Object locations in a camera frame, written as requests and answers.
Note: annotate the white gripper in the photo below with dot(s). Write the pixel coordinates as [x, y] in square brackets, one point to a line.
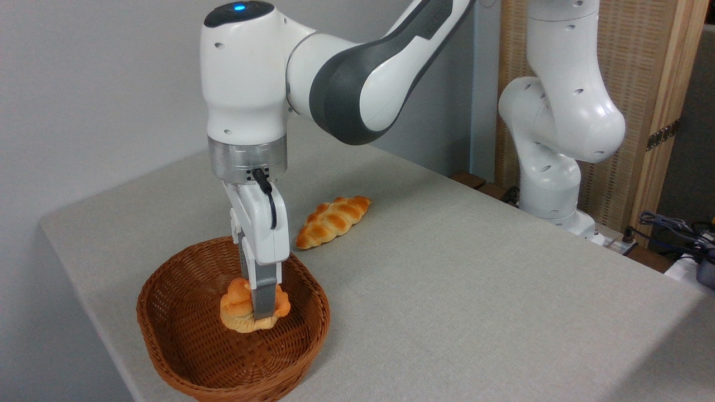
[260, 234]

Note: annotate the round orange bun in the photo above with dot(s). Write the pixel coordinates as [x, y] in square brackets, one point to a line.
[237, 312]

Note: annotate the white Franka Panda arm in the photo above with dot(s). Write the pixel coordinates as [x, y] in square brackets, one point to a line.
[246, 84]

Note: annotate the brown wicker basket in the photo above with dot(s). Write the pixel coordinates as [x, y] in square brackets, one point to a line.
[184, 340]

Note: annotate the long braided bread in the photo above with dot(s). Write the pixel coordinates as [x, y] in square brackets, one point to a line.
[332, 220]

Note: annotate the metal screen hinge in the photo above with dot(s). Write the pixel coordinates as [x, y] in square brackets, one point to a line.
[662, 135]

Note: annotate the wooden folding screen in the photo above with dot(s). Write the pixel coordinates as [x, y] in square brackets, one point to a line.
[642, 56]

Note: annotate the grey plastic container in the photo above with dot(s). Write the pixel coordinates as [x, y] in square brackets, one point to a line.
[707, 273]

